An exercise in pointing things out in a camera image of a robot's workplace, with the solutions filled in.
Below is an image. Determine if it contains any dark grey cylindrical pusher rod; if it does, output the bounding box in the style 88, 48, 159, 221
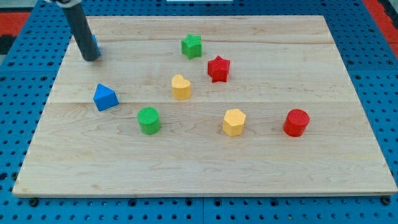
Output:
61, 1, 99, 61

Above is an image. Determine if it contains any blue cube block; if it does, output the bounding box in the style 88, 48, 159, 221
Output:
92, 34, 101, 57

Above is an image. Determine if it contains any blue triangle block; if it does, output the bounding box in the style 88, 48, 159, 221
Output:
93, 83, 119, 111

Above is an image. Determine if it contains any green star block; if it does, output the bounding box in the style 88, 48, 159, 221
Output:
181, 34, 202, 59

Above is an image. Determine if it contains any green cylinder block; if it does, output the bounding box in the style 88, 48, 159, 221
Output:
137, 107, 160, 135

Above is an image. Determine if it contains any yellow heart block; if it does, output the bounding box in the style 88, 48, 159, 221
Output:
172, 74, 191, 100

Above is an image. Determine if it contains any red star block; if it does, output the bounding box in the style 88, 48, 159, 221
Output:
208, 56, 231, 83

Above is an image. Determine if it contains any light wooden board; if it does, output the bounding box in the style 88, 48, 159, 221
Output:
13, 16, 397, 198

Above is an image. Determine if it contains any yellow hexagon block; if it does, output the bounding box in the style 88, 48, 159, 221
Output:
223, 109, 246, 136

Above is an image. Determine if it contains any red cylinder block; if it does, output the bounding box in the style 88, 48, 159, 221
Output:
283, 109, 310, 137

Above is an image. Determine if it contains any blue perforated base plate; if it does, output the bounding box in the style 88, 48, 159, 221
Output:
1, 0, 397, 223

